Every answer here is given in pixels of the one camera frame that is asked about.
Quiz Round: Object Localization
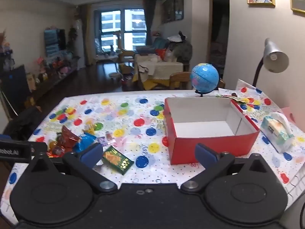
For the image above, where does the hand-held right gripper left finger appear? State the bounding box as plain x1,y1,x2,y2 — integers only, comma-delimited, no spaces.
26,143,117,194

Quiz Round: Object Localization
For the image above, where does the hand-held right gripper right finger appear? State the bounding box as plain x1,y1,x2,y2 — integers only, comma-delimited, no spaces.
181,143,272,194

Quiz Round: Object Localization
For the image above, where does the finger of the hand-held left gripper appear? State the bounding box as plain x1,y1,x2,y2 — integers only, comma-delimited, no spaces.
31,141,48,160

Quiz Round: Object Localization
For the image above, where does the red cardboard box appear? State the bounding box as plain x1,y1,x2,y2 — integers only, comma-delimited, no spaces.
163,97,260,165

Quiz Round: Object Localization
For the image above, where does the blue cookie packet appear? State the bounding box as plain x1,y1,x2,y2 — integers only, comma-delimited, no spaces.
73,132,97,153

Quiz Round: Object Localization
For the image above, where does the gold foil candy packet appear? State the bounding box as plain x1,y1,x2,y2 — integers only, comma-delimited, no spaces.
46,141,66,158

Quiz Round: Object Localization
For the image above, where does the yellow snack packet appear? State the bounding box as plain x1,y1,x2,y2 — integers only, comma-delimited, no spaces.
83,122,96,134

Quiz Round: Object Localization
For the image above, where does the green snack packet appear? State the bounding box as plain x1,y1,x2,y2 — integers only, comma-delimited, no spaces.
102,146,134,175

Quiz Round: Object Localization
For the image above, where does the brown foil snack packet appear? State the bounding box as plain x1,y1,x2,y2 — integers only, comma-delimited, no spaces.
61,125,80,148

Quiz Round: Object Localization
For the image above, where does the large black furniture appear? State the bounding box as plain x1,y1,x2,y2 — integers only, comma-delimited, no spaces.
0,64,31,117

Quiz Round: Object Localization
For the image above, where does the flat colourful snack wrapper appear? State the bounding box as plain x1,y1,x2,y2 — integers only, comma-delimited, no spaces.
216,94,249,103

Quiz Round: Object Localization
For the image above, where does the low dark tv cabinet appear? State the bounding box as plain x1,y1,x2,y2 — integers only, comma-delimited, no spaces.
26,52,80,101

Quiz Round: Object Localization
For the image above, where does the tissue pack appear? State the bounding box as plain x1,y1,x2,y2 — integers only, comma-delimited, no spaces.
260,112,295,153

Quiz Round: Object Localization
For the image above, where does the blue desk globe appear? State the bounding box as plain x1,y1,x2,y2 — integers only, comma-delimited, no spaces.
190,63,220,98

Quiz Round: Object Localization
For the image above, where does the brown cardboard box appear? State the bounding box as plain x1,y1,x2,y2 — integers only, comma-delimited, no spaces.
119,63,134,75

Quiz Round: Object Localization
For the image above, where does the pink sheet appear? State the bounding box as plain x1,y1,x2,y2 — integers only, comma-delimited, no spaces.
281,106,305,133

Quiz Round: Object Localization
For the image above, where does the white coffee table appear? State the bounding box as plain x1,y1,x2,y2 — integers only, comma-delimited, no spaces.
95,52,120,64

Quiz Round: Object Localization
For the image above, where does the yellow wooden chair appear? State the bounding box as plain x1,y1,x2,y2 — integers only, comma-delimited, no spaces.
114,30,136,64

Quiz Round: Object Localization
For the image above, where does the pile of clothes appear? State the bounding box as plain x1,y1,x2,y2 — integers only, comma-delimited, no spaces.
167,31,193,62

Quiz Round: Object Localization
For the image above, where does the television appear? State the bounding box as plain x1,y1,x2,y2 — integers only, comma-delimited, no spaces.
44,29,66,56

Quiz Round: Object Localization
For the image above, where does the red bag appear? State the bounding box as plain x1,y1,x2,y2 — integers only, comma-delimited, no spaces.
156,48,172,60

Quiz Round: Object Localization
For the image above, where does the tall potted plant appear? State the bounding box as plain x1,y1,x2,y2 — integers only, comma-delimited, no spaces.
67,27,78,52

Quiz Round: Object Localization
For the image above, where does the beige curtain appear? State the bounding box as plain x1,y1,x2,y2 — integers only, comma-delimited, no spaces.
81,3,96,66

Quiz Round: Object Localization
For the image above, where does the silver desk lamp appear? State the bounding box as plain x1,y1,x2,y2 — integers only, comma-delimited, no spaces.
252,38,289,87

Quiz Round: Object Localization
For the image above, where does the large window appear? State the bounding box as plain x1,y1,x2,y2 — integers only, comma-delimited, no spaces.
94,8,147,53

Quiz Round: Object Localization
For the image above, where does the grey curtain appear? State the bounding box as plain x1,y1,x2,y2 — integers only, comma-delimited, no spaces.
143,0,156,46

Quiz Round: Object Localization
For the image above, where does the dark wall painting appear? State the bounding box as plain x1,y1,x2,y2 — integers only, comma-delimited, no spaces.
163,0,175,24
175,0,184,21

